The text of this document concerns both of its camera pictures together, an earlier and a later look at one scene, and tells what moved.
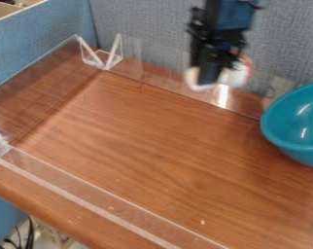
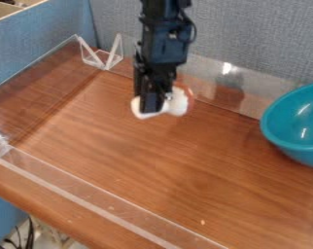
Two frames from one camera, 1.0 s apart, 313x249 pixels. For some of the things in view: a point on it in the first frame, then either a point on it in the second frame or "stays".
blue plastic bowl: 290,124 stays
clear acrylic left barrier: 25,98 stays
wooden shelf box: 3,8 stays
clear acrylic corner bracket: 101,58 stays
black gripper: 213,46 → 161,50
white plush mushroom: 236,75 → 177,104
